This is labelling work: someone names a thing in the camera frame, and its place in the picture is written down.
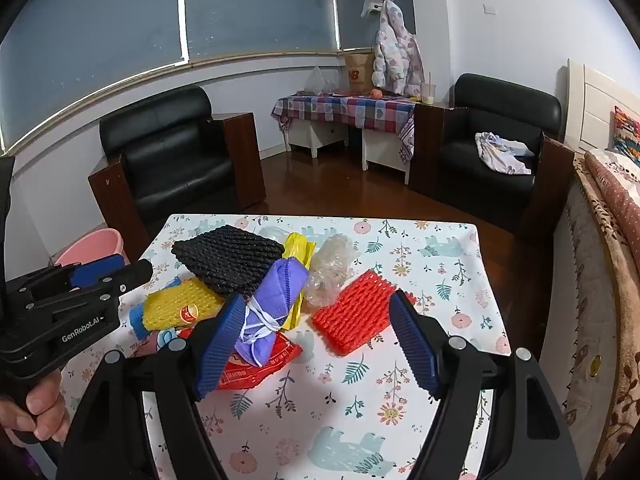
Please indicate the black leather armchair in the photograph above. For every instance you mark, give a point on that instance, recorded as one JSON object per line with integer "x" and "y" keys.
{"x": 490, "y": 180}
{"x": 170, "y": 160}

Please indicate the colourful patterned pillow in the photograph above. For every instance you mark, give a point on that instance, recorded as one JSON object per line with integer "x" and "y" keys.
{"x": 627, "y": 135}

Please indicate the blue foam net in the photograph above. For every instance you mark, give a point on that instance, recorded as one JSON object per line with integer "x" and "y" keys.
{"x": 137, "y": 322}

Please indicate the brown dotted quilt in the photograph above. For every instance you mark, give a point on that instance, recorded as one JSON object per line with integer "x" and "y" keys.
{"x": 620, "y": 210}

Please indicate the plastic cup with straw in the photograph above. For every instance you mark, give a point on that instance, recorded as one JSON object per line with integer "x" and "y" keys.
{"x": 429, "y": 92}

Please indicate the clear plastic bag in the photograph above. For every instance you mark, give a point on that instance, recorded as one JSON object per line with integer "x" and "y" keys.
{"x": 320, "y": 82}
{"x": 332, "y": 265}

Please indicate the plaid cloth side table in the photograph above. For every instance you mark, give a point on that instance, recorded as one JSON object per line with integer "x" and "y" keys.
{"x": 350, "y": 107}

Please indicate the person's left hand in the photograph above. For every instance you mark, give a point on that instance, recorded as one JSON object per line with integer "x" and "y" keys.
{"x": 45, "y": 405}

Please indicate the white headboard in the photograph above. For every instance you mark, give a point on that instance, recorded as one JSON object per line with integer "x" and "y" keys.
{"x": 590, "y": 105}

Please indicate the orange fruit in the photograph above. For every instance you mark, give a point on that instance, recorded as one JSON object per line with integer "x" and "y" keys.
{"x": 375, "y": 94}

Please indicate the brown paper bag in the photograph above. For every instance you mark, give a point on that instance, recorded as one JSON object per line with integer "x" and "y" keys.
{"x": 357, "y": 75}

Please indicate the yellow plastic wrapper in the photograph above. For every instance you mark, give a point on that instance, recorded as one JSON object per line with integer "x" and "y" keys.
{"x": 297, "y": 250}

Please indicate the bed with blanket and pillows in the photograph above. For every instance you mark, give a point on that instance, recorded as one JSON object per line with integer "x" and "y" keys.
{"x": 600, "y": 335}

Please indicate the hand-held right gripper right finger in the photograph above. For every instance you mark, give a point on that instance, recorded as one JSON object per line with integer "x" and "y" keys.
{"x": 415, "y": 345}

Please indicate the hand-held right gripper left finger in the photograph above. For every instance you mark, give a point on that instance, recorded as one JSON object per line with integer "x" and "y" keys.
{"x": 220, "y": 345}

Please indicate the white plush toy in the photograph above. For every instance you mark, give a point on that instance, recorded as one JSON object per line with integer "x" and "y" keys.
{"x": 375, "y": 5}

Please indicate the purple face mask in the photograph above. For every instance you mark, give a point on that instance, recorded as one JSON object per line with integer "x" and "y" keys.
{"x": 280, "y": 290}

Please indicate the black foam net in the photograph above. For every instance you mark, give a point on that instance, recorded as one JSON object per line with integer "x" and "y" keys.
{"x": 230, "y": 260}

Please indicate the window with grey blinds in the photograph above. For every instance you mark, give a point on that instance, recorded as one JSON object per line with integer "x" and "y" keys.
{"x": 100, "y": 35}

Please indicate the white desk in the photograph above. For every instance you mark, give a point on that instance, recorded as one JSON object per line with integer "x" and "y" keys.
{"x": 320, "y": 135}

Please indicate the pink plastic bucket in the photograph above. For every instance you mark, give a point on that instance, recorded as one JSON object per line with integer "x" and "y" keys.
{"x": 95, "y": 242}

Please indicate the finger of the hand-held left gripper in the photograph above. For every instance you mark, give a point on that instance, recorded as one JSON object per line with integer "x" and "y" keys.
{"x": 97, "y": 267}
{"x": 135, "y": 272}

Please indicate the yellow bubble wrap sheet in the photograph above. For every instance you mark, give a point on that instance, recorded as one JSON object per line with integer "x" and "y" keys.
{"x": 170, "y": 305}

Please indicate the white floral cloth bundle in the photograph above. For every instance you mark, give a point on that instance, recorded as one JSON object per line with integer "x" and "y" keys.
{"x": 500, "y": 155}

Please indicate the red foam net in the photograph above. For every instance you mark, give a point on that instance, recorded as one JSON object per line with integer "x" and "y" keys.
{"x": 350, "y": 315}

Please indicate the red snack packet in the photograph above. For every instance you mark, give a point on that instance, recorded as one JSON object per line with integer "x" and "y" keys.
{"x": 250, "y": 377}

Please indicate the floral padded jacket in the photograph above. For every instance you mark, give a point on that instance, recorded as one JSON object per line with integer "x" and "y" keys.
{"x": 397, "y": 50}

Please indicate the tied clear plastic bag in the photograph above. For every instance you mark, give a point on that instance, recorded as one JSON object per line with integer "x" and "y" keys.
{"x": 320, "y": 82}

